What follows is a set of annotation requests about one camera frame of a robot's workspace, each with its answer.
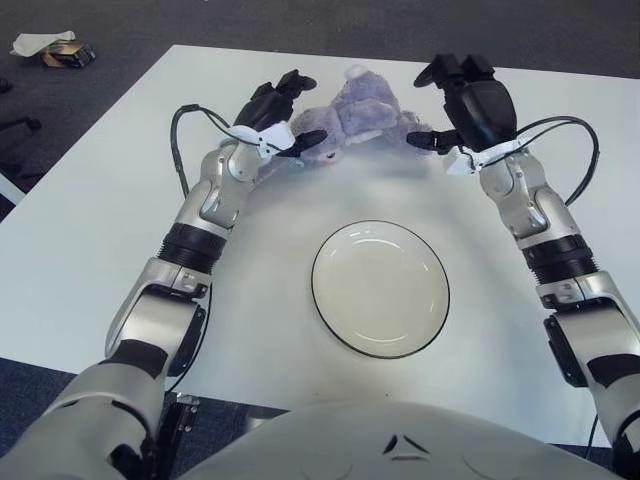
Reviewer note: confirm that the white furniture corner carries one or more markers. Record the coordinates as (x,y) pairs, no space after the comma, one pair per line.
(7,190)

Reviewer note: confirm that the purple plush bunny doll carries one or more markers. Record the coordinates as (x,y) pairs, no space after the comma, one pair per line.
(365,100)

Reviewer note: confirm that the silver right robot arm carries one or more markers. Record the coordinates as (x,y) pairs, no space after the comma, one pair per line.
(530,205)

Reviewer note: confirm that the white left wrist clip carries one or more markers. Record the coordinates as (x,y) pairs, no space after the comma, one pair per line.
(277,137)

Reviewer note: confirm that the black cardboard box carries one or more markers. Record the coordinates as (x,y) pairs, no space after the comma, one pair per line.
(67,55)

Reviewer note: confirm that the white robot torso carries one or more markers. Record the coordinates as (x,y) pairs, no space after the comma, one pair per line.
(400,450)

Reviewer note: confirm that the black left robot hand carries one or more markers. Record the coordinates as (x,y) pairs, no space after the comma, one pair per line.
(265,107)

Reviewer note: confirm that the white plate with black rim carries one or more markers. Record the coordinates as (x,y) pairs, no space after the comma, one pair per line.
(380,290)

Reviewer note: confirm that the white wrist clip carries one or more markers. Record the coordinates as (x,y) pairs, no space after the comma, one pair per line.
(460,165)
(277,137)

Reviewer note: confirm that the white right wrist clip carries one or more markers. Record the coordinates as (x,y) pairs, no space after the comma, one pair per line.
(460,165)

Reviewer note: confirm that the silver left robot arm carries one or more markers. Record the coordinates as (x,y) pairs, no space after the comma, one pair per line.
(220,200)

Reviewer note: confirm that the black office chair base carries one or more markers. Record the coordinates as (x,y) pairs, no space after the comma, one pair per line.
(25,125)

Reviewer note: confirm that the black table frame bracket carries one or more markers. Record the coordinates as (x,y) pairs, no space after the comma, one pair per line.
(177,425)

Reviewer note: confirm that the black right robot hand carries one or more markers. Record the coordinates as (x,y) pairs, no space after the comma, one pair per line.
(482,110)

